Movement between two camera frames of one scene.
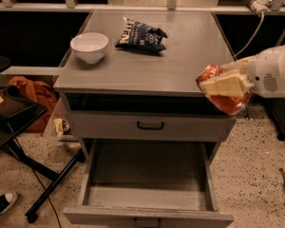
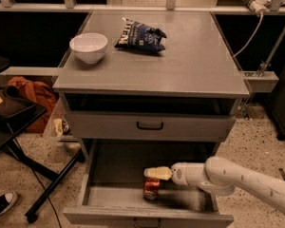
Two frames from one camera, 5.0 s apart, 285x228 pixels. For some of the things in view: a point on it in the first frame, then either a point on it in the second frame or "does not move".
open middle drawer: (147, 183) does not move
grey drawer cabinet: (131, 77) does not move
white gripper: (266, 72) → (180, 174)
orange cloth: (42, 95) does not move
